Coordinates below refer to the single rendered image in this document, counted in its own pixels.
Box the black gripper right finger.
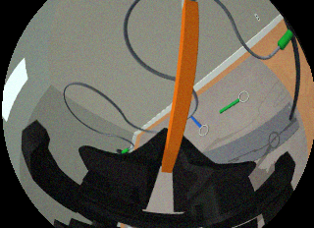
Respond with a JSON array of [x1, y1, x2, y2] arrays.
[[172, 135, 256, 212]]

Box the green handle with white loop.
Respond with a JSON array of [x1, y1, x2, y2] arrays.
[[219, 91, 248, 114]]

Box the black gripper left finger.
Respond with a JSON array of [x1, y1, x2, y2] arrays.
[[78, 129, 169, 209]]

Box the orange handle with grey loop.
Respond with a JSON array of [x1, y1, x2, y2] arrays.
[[161, 0, 199, 173]]

